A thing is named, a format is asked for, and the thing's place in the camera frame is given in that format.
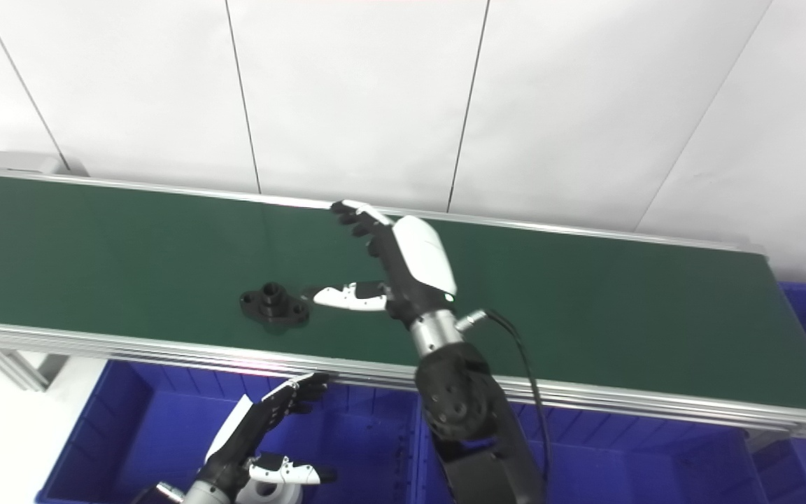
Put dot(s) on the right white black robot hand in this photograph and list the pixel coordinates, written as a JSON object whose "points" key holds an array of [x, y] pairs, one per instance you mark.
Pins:
{"points": [[417, 266]]}

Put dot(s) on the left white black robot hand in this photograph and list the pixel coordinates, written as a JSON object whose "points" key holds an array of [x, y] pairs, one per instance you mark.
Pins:
{"points": [[249, 437]]}

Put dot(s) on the black flanged metal part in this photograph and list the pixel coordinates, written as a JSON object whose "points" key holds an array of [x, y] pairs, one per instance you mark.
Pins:
{"points": [[273, 308]]}

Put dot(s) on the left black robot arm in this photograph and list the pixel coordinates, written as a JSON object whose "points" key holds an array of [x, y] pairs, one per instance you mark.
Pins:
{"points": [[200, 495]]}

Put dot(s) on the white cylindrical part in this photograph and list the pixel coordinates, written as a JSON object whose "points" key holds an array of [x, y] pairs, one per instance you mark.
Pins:
{"points": [[270, 493]]}

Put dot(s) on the green conveyor belt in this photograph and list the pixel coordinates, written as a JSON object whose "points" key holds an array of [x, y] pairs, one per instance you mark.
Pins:
{"points": [[130, 266], [165, 348]]}

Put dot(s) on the aluminium conveyor leg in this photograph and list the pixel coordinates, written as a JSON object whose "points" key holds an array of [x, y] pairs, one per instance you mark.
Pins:
{"points": [[15, 367]]}

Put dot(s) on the grey conveyor end housing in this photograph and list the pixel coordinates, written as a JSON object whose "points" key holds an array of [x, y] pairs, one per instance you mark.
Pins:
{"points": [[18, 162]]}

